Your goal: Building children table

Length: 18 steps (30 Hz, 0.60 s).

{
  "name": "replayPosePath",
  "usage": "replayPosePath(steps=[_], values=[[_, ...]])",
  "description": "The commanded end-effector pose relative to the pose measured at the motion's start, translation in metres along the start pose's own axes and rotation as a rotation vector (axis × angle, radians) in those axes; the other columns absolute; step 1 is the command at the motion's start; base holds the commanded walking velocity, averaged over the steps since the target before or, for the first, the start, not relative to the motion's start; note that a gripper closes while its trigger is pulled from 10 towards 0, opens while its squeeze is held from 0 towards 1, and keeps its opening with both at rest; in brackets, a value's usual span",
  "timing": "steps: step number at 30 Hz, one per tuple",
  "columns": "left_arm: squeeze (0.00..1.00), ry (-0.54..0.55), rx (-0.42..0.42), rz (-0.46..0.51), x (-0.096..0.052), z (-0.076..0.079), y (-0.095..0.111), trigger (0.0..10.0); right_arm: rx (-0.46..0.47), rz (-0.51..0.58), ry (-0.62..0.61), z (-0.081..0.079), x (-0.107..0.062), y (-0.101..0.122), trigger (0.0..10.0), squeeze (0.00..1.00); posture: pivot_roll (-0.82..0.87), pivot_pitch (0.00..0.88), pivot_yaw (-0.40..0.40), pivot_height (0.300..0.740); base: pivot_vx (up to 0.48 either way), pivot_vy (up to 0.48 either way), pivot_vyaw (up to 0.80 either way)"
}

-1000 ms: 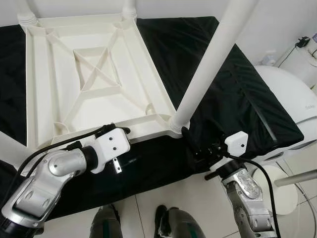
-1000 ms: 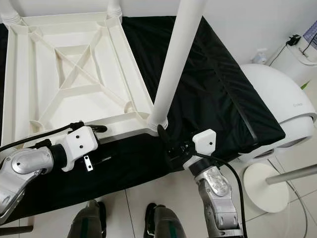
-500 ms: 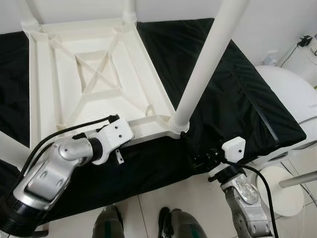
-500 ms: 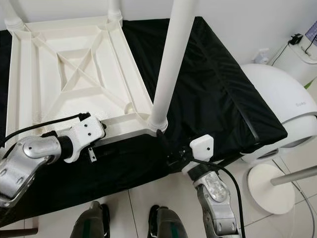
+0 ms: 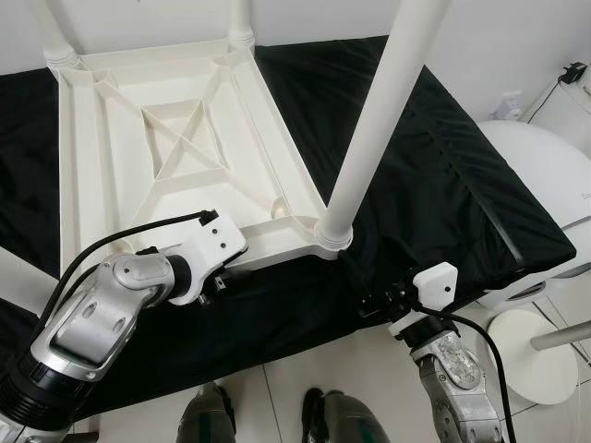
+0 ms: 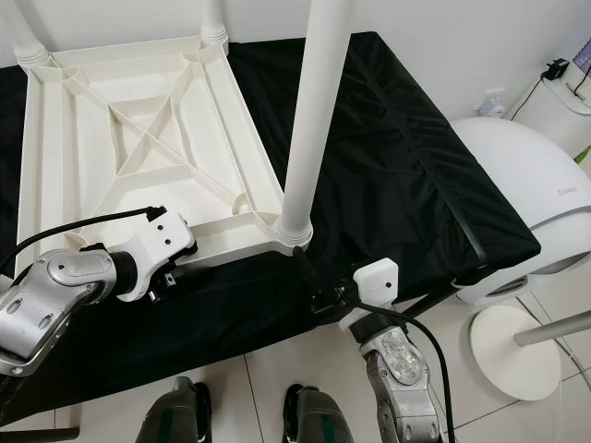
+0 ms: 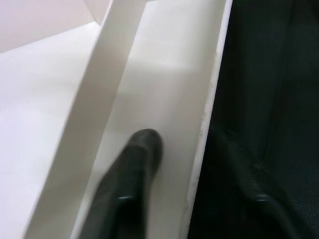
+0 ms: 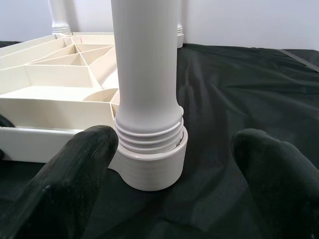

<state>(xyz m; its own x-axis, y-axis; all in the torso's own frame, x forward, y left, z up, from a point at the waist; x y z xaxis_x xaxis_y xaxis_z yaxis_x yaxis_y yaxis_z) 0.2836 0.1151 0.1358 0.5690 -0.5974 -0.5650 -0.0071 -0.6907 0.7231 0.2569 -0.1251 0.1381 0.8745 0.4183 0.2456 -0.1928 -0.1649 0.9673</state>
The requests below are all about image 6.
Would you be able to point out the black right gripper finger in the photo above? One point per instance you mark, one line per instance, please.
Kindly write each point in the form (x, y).
(305, 269)

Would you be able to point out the white plastic table top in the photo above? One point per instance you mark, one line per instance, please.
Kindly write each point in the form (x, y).
(55, 157)

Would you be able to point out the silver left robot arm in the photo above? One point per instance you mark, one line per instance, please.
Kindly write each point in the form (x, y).
(46, 305)

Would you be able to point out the black table cloth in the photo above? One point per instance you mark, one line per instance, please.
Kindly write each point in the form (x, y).
(379, 185)

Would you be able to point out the grey robot right leg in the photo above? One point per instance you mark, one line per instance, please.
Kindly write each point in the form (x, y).
(323, 417)

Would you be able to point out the green strip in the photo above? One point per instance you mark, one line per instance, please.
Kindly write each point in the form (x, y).
(584, 153)

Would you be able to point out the white box appliance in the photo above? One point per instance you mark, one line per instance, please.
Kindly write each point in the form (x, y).
(559, 115)

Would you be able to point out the black power plug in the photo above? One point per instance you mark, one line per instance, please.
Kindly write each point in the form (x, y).
(556, 69)

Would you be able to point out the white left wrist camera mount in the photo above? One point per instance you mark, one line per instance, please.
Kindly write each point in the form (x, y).
(162, 245)

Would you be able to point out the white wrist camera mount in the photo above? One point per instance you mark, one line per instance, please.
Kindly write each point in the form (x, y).
(377, 280)
(162, 245)

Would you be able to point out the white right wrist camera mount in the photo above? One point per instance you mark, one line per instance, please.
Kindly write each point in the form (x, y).
(377, 280)

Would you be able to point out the dark table frame bar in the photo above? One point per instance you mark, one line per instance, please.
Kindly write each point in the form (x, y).
(37, 432)

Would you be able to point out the white wall socket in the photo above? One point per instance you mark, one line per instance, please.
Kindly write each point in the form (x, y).
(494, 101)

